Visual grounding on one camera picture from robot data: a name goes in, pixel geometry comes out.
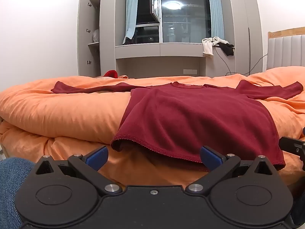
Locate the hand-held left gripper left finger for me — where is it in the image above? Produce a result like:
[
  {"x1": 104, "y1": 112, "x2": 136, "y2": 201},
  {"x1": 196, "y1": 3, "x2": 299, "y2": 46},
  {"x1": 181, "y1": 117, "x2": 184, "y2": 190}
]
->
[{"x1": 35, "y1": 145, "x2": 123, "y2": 196}]

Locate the person's leg in jeans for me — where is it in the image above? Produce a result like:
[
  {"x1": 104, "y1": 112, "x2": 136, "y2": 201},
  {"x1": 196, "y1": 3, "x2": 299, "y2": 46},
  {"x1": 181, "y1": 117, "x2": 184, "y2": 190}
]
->
[{"x1": 0, "y1": 157, "x2": 36, "y2": 229}]

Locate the maroon long-sleeved sweater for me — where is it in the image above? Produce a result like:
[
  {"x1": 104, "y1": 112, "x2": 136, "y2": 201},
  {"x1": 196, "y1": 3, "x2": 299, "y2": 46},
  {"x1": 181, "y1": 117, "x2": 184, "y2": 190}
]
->
[{"x1": 51, "y1": 81, "x2": 303, "y2": 171}]

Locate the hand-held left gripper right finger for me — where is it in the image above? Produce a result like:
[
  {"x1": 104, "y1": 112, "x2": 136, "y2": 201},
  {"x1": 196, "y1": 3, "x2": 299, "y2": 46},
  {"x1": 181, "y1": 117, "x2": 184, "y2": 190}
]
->
[{"x1": 185, "y1": 145, "x2": 272, "y2": 196}]

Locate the white garment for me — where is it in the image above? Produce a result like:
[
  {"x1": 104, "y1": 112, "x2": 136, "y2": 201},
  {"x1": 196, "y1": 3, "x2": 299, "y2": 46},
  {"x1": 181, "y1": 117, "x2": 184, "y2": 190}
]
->
[{"x1": 202, "y1": 36, "x2": 226, "y2": 58}]

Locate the grey padded headboard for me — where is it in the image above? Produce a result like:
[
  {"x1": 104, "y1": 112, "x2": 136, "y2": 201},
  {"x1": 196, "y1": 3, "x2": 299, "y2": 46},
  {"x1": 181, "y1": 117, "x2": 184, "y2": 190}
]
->
[{"x1": 266, "y1": 27, "x2": 305, "y2": 71}]

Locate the tall grey cabinet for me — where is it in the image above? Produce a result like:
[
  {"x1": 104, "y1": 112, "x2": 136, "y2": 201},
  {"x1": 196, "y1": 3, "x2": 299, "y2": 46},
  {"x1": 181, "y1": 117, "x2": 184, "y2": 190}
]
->
[{"x1": 225, "y1": 0, "x2": 264, "y2": 78}]

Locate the light blue curtain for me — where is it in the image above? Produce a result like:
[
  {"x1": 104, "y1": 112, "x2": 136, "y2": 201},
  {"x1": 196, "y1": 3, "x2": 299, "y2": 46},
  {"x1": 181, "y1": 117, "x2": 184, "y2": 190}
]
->
[
  {"x1": 206, "y1": 0, "x2": 226, "y2": 41},
  {"x1": 123, "y1": 0, "x2": 140, "y2": 44}
]

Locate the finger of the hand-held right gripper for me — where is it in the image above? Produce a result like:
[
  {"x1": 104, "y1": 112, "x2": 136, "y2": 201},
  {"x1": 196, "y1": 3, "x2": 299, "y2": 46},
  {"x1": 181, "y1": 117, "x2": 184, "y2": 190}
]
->
[{"x1": 278, "y1": 136, "x2": 305, "y2": 159}]

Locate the grey wardrobe door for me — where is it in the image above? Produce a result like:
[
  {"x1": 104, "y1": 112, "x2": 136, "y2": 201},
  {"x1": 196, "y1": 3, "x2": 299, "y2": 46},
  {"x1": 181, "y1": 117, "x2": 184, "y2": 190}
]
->
[{"x1": 77, "y1": 0, "x2": 92, "y2": 77}]

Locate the orange duvet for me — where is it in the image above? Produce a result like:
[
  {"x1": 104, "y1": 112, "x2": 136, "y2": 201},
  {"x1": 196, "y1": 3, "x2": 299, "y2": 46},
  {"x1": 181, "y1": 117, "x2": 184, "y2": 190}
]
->
[{"x1": 0, "y1": 66, "x2": 305, "y2": 186}]

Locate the grey window ledge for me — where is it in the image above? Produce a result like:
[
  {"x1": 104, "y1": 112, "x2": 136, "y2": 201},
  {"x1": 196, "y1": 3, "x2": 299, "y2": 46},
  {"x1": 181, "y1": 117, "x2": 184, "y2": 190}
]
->
[{"x1": 115, "y1": 43, "x2": 235, "y2": 58}]

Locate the black cable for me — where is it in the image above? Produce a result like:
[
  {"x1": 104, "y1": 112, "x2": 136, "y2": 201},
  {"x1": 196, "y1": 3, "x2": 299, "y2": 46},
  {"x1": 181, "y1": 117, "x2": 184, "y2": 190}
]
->
[{"x1": 213, "y1": 45, "x2": 268, "y2": 76}]

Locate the black garment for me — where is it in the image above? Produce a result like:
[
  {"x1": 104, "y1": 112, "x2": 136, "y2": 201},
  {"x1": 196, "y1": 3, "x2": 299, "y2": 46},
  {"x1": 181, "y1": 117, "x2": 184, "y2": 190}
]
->
[{"x1": 218, "y1": 42, "x2": 235, "y2": 56}]

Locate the window with open sash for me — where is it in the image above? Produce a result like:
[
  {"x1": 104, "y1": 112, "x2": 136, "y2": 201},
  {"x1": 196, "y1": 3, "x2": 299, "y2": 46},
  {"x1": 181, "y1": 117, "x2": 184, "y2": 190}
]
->
[{"x1": 136, "y1": 0, "x2": 212, "y2": 44}]

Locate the grey open wardrobe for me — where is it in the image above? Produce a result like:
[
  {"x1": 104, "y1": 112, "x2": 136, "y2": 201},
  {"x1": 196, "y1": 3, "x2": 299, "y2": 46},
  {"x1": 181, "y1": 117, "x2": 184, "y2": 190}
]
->
[{"x1": 88, "y1": 0, "x2": 117, "y2": 78}]

